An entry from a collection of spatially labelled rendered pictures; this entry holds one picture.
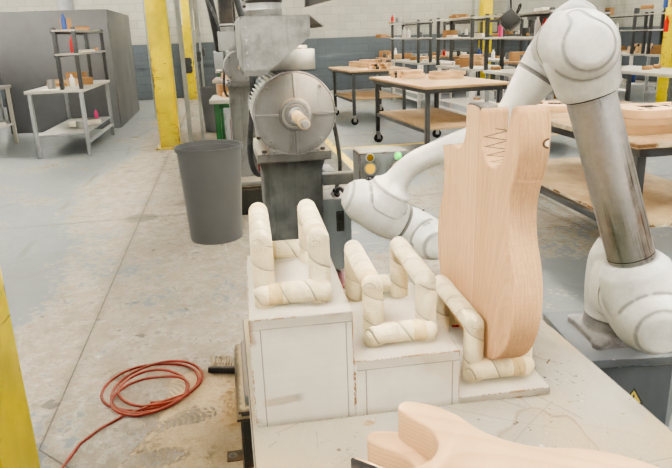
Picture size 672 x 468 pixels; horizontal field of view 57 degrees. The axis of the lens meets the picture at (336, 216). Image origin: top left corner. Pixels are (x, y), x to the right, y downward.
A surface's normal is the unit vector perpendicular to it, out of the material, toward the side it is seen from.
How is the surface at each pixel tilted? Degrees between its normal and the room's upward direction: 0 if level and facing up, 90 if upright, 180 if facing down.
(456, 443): 0
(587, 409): 0
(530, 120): 76
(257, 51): 90
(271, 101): 86
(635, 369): 90
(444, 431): 0
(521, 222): 83
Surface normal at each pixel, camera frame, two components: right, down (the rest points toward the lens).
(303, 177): 0.18, 0.27
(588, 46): -0.18, 0.18
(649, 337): -0.04, 0.37
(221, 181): 0.50, 0.29
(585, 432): -0.04, -0.96
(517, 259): 0.11, -0.18
